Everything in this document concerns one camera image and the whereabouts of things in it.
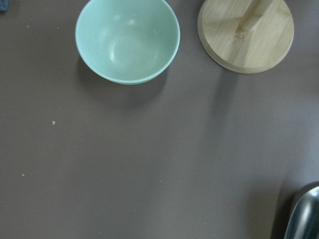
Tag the wooden cup stand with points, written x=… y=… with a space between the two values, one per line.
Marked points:
x=246 y=36

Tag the metal ice scoop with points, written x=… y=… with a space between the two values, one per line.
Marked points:
x=304 y=217

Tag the mint green bowl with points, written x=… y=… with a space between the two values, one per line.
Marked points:
x=127 y=41

